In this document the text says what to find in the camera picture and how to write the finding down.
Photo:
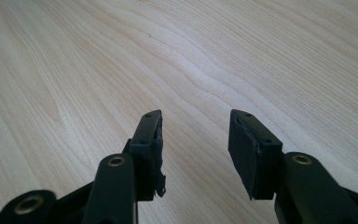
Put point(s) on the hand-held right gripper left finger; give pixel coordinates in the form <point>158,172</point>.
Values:
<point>146,149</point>

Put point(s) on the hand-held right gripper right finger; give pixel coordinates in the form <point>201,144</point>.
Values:
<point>254,155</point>

